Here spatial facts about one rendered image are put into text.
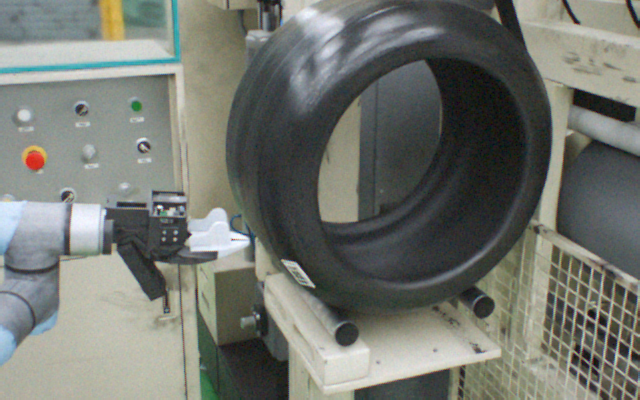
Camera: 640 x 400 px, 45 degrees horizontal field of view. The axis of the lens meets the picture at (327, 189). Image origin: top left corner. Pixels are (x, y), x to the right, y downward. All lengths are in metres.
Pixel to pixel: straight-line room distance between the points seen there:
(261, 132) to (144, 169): 0.69
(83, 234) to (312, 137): 0.37
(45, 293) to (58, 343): 0.81
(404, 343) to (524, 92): 0.54
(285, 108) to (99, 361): 1.01
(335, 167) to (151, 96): 0.47
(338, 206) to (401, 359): 0.38
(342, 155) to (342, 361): 0.47
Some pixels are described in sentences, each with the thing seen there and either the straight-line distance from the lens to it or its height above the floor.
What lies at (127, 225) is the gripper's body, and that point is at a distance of 1.15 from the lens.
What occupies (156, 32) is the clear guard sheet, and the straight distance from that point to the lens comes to 1.81.
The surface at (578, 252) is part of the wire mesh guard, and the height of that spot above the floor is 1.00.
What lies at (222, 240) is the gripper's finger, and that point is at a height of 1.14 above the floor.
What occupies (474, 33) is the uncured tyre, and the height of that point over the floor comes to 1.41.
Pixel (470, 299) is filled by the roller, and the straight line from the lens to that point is 1.51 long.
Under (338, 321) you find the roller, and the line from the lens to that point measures 1.39.
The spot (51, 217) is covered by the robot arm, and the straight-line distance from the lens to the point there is 1.14.
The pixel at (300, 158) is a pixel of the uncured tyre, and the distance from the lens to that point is 1.22.
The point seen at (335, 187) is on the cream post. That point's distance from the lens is 1.68.
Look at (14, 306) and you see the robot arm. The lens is 1.12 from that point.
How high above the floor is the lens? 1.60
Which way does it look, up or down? 20 degrees down
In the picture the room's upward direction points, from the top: 1 degrees clockwise
